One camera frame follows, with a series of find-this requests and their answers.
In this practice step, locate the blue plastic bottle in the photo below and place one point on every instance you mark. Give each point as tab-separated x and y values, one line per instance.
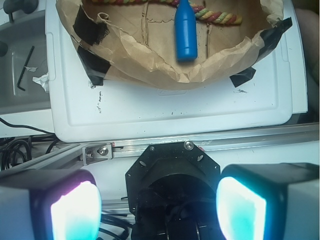
185	30

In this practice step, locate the brown paper bag liner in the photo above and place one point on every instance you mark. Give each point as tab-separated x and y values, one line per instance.
136	43

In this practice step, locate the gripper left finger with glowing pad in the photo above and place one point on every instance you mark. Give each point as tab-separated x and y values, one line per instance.
49	204

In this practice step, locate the aluminium extrusion rail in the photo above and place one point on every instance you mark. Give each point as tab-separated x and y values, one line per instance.
285	143

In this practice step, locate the multicoloured twisted rope toy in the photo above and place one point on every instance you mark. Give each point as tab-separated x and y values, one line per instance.
200	11

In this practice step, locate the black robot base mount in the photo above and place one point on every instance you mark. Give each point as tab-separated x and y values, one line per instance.
171	190

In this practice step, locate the black hex key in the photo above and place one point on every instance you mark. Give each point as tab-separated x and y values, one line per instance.
24	69

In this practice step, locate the crumpled white paper scrap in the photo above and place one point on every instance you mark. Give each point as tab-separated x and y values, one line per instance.
43	81

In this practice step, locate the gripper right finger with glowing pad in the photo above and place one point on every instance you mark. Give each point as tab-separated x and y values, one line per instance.
278	201

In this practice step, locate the grey plastic bin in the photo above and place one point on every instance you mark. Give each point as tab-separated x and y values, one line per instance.
22	25

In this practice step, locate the white plastic tray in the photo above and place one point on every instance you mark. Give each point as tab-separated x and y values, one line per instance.
122	110

